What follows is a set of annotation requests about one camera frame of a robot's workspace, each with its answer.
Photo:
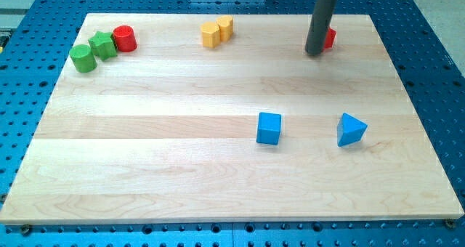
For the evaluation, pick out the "blue cube block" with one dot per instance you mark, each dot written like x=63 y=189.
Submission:
x=268 y=128

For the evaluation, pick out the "red cylinder block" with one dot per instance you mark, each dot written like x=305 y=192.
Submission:
x=125 y=38

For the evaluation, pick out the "green cylinder block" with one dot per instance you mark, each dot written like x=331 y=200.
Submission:
x=83 y=58

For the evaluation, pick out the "red block behind rod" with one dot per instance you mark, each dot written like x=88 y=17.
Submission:
x=329 y=39

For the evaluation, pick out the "yellow heart block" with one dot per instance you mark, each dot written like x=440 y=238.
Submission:
x=226 y=26

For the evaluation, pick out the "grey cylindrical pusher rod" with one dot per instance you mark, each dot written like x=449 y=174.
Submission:
x=319 y=25

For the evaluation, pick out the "green star block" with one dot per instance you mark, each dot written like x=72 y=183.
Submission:
x=102 y=45

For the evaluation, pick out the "yellow hexagon block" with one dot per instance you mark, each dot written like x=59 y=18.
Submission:
x=210 y=33

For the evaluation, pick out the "blue triangular prism block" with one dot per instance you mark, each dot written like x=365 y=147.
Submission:
x=349 y=130

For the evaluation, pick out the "light wooden board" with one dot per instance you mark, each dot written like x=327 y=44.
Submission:
x=167 y=133

